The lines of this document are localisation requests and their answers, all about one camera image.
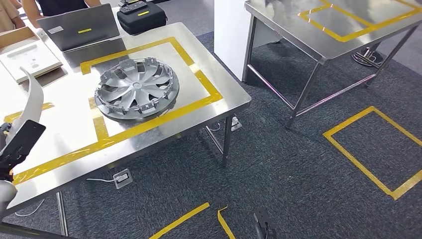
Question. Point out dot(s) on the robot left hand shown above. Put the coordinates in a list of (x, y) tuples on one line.
[(23, 142)]

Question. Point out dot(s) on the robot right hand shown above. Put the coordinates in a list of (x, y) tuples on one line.
[(263, 224)]

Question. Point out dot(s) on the white curved plastic part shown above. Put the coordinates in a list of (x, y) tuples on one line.
[(34, 99)]

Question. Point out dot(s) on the steel workbench table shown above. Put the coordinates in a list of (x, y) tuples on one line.
[(230, 95)]

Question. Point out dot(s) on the open box white insert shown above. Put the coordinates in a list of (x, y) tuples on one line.
[(29, 59)]

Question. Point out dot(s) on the yellow floor tape square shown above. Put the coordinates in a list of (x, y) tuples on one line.
[(179, 220), (359, 166)]

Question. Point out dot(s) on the silver floor socket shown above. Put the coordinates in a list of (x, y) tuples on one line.
[(122, 178), (236, 123)]

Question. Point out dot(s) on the grey laptop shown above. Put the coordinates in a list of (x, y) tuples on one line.
[(79, 33)]

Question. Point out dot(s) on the silver wheel hubcap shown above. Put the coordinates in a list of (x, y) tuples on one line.
[(137, 87)]

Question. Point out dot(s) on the yellow tape outline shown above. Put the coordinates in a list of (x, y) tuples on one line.
[(148, 125), (344, 38)]

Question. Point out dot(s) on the black carrying case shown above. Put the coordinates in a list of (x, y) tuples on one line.
[(141, 23)]

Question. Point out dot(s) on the black remote controller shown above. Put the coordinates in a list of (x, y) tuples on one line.
[(133, 7)]

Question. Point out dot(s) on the white pillar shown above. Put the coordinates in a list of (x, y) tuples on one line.
[(230, 39)]

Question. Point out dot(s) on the chrome stanchion base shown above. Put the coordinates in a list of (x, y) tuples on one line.
[(362, 59)]

